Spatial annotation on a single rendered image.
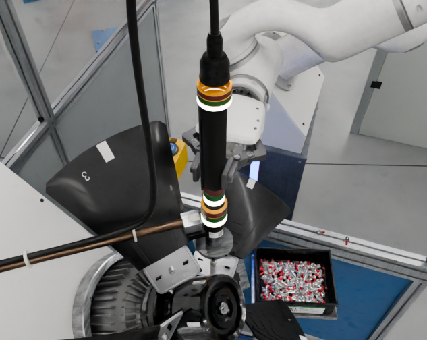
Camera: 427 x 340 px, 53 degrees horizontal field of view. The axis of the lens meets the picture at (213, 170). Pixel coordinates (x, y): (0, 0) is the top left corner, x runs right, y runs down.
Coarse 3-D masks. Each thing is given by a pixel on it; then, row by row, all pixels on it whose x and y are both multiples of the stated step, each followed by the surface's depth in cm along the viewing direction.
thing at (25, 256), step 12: (132, 0) 41; (216, 0) 43; (132, 12) 42; (216, 12) 44; (132, 24) 43; (216, 24) 45; (132, 36) 44; (132, 48) 45; (132, 60) 46; (144, 96) 50; (144, 108) 51; (144, 120) 52; (144, 132) 54; (156, 192) 63; (144, 216) 67; (132, 228) 68; (84, 240) 67; (96, 240) 67; (24, 252) 65; (36, 252) 66; (48, 252) 66; (0, 264) 65
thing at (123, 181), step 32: (160, 128) 75; (96, 160) 71; (128, 160) 73; (160, 160) 75; (64, 192) 70; (96, 192) 72; (128, 192) 73; (160, 192) 74; (96, 224) 73; (128, 224) 74; (128, 256) 75; (160, 256) 76
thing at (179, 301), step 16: (176, 288) 82; (192, 288) 75; (208, 288) 74; (224, 288) 77; (240, 288) 80; (160, 304) 79; (176, 304) 76; (192, 304) 73; (208, 304) 74; (240, 304) 79; (160, 320) 78; (192, 320) 73; (208, 320) 72; (224, 320) 76; (240, 320) 78; (176, 336) 80; (192, 336) 74; (208, 336) 72; (224, 336) 74
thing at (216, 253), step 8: (184, 216) 71; (184, 224) 70; (192, 224) 70; (200, 224) 71; (184, 232) 72; (192, 232) 72; (200, 232) 72; (224, 232) 79; (200, 240) 74; (224, 240) 78; (232, 240) 78; (200, 248) 76; (208, 248) 77; (216, 248) 77; (224, 248) 77; (208, 256) 76; (216, 256) 76; (224, 256) 77
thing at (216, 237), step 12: (216, 36) 46; (216, 48) 47; (204, 60) 48; (216, 60) 48; (228, 60) 49; (204, 72) 49; (216, 72) 48; (228, 72) 50; (204, 84) 50; (216, 84) 50; (204, 228) 74; (216, 228) 73; (216, 240) 76
